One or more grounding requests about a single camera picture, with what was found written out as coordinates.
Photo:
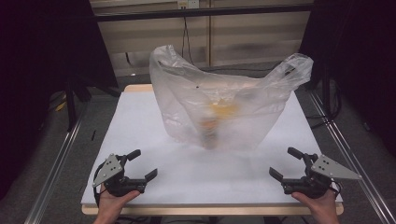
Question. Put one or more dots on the dark curtain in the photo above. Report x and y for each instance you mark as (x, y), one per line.
(364, 62)
(37, 62)

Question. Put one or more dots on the yellow tape strip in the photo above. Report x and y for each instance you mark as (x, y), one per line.
(61, 106)

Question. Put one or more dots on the person's right hand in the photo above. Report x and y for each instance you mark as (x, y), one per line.
(325, 208)

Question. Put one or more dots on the orange item inside bag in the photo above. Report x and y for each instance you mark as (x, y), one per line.
(214, 119)

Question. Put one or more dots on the person's left hand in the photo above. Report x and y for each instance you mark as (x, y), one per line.
(110, 207)

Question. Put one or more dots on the black metal stand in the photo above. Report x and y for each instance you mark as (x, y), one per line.
(71, 105)

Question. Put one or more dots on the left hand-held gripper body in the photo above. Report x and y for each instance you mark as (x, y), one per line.
(115, 182)

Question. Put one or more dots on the white wall socket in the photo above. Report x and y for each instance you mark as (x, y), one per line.
(188, 3)

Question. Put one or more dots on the aluminium floor rail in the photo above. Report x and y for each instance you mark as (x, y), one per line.
(351, 155)
(59, 165)

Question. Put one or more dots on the translucent white plastic bag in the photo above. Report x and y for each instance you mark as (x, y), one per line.
(249, 121)

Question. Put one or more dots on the black horizontal bar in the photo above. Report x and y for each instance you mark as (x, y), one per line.
(202, 13)

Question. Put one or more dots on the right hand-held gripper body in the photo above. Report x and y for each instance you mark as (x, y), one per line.
(314, 185)

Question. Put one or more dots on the small black floor piece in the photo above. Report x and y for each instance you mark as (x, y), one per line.
(93, 135)

